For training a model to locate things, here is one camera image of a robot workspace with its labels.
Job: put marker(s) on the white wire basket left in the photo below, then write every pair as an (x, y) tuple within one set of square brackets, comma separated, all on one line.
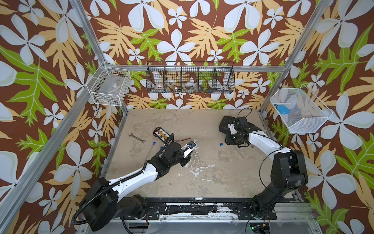
[(109, 85)]

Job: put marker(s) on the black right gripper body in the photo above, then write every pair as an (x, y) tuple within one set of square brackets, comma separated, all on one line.
[(233, 139)]

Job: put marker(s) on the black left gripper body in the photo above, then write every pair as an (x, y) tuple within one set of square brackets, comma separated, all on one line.
[(179, 159)]

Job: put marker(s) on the silver open-end wrench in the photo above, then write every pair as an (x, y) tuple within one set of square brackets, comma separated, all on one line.
[(137, 138)]

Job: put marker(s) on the black plastic case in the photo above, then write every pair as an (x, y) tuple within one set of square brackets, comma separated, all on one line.
[(240, 122)]

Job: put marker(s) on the white mesh basket right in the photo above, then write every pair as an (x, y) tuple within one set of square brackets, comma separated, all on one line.
[(308, 113)]

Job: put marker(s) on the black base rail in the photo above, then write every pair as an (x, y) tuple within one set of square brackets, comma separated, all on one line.
[(205, 207)]

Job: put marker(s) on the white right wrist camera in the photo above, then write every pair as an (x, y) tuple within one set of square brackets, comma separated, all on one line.
[(232, 129)]

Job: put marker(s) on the black battery charging board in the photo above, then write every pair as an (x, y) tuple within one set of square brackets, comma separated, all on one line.
[(161, 134)]

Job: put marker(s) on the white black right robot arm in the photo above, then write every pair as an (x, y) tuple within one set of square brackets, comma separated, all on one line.
[(288, 170)]

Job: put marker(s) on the black wire basket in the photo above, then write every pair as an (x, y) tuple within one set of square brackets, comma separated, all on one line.
[(189, 77)]

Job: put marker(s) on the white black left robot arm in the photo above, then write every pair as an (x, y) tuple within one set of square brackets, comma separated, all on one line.
[(107, 199)]

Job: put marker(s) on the blue object in basket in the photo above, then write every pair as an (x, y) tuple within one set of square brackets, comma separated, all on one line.
[(283, 110)]

